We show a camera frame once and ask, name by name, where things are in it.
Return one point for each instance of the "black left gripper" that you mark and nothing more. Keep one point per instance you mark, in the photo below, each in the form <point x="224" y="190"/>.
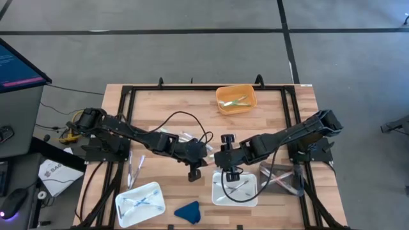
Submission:
<point x="191" y="153"/>

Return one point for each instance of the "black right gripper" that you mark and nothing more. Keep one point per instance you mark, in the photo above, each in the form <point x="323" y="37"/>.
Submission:
<point x="230" y="158"/>

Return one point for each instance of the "purple packaged toothbrush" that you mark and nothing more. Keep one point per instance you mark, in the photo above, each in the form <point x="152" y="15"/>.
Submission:
<point x="139" y="169"/>
<point x="220" y="184"/>
<point x="130" y="172"/>
<point x="244" y="183"/>

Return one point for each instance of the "green packaged toothbrush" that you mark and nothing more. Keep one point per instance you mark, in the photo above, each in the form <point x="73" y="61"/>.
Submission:
<point x="241" y="98"/>
<point x="243" y="104"/>

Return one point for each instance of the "blue packaged toothbrush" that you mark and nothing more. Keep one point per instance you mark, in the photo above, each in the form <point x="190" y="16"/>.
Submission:
<point x="158" y="207"/>
<point x="152" y="194"/>
<point x="191" y="135"/>

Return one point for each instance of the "pink packaged toothbrush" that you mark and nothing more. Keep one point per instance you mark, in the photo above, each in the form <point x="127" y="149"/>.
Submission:
<point x="290" y="188"/>

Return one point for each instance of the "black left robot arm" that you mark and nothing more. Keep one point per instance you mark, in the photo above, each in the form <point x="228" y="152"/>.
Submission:
<point x="128" y="132"/>

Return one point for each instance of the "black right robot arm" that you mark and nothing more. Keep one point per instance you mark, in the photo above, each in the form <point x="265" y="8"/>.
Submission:
<point x="287" y="134"/>

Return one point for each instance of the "teal packaged toothbrush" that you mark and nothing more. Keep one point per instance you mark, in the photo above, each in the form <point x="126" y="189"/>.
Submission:
<point x="166" y="130"/>

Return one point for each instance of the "white plastic bin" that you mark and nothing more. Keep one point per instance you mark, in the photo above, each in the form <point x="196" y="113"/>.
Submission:
<point x="150" y="222"/>
<point x="249" y="201"/>

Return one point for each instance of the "blue cloth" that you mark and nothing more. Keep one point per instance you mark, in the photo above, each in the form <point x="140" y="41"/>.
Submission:
<point x="188" y="212"/>

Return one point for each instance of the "orange plastic bin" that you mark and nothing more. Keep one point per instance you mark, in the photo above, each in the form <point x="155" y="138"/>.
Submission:
<point x="236" y="91"/>

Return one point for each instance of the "dark transparent plastic bin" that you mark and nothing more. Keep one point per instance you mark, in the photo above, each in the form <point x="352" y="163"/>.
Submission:
<point x="297" y="175"/>

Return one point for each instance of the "white table label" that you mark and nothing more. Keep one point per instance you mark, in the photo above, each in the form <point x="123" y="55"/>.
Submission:
<point x="305" y="85"/>

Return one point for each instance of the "white printed paper bag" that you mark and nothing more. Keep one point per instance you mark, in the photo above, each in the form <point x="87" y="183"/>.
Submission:
<point x="59" y="177"/>

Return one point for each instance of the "white tape roll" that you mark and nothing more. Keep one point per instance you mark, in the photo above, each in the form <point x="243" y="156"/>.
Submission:
<point x="41" y="192"/>

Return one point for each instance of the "grey desk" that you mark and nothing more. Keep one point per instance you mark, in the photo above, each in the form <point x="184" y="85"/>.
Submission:
<point x="19" y="121"/>

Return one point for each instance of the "black computer mouse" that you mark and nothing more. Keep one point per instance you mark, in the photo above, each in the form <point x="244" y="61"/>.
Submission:
<point x="12" y="202"/>

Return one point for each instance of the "black desk device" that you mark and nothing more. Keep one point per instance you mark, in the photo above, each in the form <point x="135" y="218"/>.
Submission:
<point x="5" y="133"/>

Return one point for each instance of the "black keyboard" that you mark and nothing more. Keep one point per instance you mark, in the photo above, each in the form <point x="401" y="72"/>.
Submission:
<point x="4" y="179"/>

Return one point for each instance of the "computer monitor with blue screen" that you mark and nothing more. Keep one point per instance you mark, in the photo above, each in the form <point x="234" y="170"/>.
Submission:
<point x="16" y="70"/>

